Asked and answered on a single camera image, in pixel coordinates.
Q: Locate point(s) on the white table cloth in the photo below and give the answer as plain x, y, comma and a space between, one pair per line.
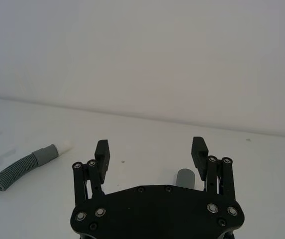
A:
144, 149

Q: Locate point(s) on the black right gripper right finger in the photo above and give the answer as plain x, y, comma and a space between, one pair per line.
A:
199, 154

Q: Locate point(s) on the short grey tube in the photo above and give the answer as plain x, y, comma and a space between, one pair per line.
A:
185, 178

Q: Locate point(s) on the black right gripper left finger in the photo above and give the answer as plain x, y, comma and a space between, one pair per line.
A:
103, 159

